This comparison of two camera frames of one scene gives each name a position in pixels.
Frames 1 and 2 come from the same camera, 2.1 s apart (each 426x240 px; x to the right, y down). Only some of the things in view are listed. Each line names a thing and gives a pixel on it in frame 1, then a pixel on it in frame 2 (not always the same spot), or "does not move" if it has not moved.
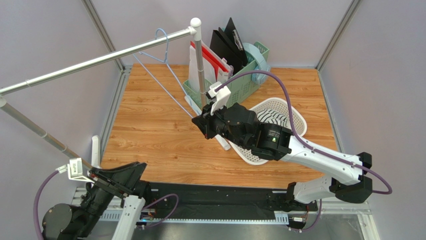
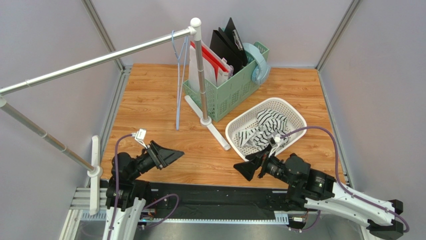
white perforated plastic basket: (299, 126) does not move
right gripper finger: (199, 121) → (247, 169)
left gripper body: (98, 196) → (148, 160)
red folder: (216, 63) does not move
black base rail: (223, 197) does not move
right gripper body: (210, 123) → (260, 163)
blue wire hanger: (166, 62) → (182, 60)
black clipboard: (232, 35) does not move
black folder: (221, 44) does not move
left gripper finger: (124, 177) → (165, 156)
